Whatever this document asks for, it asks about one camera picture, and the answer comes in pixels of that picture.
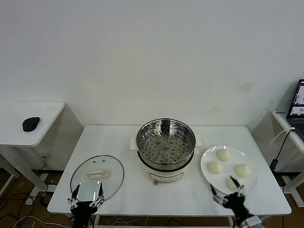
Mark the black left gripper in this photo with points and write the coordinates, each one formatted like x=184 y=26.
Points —
x=82 y=210

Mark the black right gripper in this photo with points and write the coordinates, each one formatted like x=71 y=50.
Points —
x=236 y=204

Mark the white steamed baozi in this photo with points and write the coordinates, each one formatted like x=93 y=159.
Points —
x=231 y=186
x=242 y=170
x=215 y=167
x=223 y=155

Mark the round glass pot lid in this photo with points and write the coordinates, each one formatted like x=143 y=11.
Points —
x=97 y=173

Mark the stainless steel steamer basket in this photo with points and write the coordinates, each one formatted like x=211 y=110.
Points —
x=166 y=156

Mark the round white plate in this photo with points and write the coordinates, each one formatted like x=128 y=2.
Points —
x=225 y=171

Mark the cream electric cooking pot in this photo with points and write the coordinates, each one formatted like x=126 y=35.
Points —
x=166 y=176

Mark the white side table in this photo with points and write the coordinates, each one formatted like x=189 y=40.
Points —
x=28 y=133
x=291 y=184

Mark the black computer mouse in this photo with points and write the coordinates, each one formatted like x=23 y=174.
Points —
x=31 y=124

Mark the small printed label sticker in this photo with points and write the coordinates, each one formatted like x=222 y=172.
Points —
x=279 y=112

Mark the black laptop computer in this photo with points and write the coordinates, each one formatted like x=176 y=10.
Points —
x=297 y=114

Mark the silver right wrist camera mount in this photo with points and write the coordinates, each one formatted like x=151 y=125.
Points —
x=253 y=222

